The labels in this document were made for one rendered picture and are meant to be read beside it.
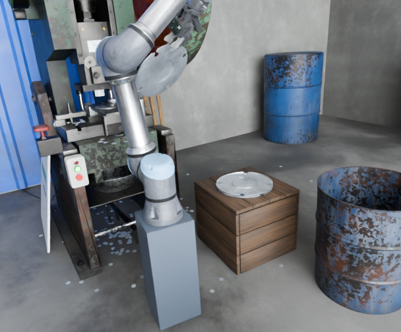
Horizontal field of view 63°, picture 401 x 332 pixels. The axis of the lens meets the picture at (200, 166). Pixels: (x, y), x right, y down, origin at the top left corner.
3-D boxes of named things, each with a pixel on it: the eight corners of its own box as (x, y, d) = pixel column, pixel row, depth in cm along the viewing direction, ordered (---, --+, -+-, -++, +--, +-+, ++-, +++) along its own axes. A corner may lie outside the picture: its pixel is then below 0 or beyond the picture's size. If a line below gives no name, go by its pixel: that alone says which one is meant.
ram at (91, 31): (119, 82, 163) (109, 17, 152) (88, 85, 155) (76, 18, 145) (108, 80, 176) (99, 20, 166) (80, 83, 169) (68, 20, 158)
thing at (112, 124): (138, 136, 157) (134, 108, 152) (109, 141, 150) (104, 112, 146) (120, 126, 177) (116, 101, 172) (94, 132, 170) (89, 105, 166)
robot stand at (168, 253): (201, 314, 136) (194, 220, 120) (159, 331, 129) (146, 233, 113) (185, 287, 152) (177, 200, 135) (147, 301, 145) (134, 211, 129)
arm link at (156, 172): (150, 202, 113) (146, 166, 108) (138, 189, 124) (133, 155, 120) (182, 193, 118) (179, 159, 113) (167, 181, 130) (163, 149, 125)
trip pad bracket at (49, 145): (69, 176, 149) (61, 134, 142) (47, 182, 144) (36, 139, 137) (66, 172, 154) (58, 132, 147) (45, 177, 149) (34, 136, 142)
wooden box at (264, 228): (297, 249, 173) (300, 189, 161) (237, 275, 157) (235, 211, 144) (250, 217, 206) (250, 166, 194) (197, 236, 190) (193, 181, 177)
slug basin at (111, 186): (153, 186, 185) (151, 169, 181) (93, 203, 168) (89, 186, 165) (130, 168, 212) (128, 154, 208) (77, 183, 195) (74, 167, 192)
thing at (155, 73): (190, 71, 164) (190, 70, 164) (183, 31, 137) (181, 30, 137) (145, 106, 161) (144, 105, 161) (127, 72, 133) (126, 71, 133)
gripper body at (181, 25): (164, 26, 130) (180, -1, 123) (177, 26, 137) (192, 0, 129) (177, 39, 129) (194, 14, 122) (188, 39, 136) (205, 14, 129)
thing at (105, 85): (122, 91, 170) (120, 81, 168) (82, 97, 160) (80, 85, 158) (112, 89, 183) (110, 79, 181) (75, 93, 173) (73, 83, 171)
